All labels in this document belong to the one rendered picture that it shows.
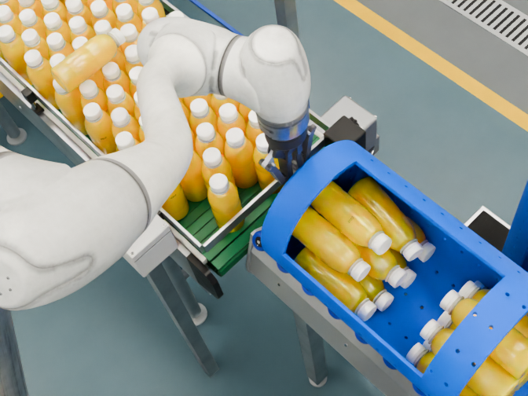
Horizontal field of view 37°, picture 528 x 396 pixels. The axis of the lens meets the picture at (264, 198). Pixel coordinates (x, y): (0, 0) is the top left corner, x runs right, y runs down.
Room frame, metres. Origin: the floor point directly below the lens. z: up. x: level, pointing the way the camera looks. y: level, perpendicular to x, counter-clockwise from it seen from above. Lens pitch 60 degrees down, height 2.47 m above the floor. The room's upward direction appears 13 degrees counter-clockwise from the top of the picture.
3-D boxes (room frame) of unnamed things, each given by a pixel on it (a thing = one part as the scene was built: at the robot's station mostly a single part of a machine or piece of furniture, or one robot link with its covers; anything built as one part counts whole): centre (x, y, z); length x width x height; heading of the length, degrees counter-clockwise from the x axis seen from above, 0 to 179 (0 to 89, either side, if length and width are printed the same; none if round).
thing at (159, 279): (0.83, 0.29, 0.50); 0.04 x 0.04 x 1.00; 33
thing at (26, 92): (1.30, 0.51, 0.94); 0.03 x 0.02 x 0.08; 33
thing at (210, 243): (0.88, -0.02, 0.96); 0.40 x 0.01 x 0.03; 123
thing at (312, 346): (0.72, -0.04, 0.31); 0.06 x 0.06 x 0.63; 33
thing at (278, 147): (0.77, -0.06, 1.32); 0.08 x 0.07 x 0.09; 123
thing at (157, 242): (0.83, 0.29, 1.05); 0.20 x 0.10 x 0.10; 33
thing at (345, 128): (0.96, -0.21, 0.95); 0.10 x 0.07 x 0.10; 123
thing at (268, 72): (0.78, -0.05, 1.50); 0.13 x 0.11 x 0.16; 54
